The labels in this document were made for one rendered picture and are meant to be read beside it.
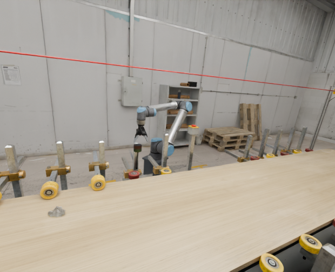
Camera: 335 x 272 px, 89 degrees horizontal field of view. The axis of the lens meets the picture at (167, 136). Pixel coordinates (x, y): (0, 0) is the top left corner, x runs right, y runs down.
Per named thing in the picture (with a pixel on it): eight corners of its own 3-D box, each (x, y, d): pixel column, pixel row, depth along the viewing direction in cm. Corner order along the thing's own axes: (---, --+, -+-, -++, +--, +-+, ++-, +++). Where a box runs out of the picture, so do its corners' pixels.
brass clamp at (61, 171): (47, 172, 115) (47, 165, 113) (71, 170, 120) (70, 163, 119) (46, 177, 109) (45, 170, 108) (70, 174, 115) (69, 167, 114)
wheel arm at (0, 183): (19, 160, 127) (18, 155, 125) (25, 159, 128) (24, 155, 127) (-16, 202, 83) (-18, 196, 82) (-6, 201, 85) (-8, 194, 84)
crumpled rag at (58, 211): (45, 212, 84) (44, 208, 83) (59, 205, 89) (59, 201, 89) (53, 221, 79) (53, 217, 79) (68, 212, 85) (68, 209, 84)
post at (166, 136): (159, 183, 154) (163, 133, 141) (163, 183, 156) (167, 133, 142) (161, 185, 151) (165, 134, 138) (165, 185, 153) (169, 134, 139)
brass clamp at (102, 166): (88, 168, 125) (88, 162, 124) (108, 165, 131) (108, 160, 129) (88, 172, 120) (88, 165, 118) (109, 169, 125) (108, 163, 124)
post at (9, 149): (20, 212, 114) (6, 144, 100) (26, 210, 115) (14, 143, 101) (18, 215, 111) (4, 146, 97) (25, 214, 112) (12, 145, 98)
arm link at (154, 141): (156, 147, 238) (157, 135, 233) (165, 151, 226) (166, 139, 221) (147, 149, 227) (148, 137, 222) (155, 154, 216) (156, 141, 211)
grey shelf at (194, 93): (155, 145, 450) (159, 84, 406) (184, 142, 490) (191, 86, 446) (162, 151, 412) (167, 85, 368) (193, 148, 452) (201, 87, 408)
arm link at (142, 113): (148, 108, 173) (140, 108, 166) (148, 120, 176) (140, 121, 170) (142, 106, 179) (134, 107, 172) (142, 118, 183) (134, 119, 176)
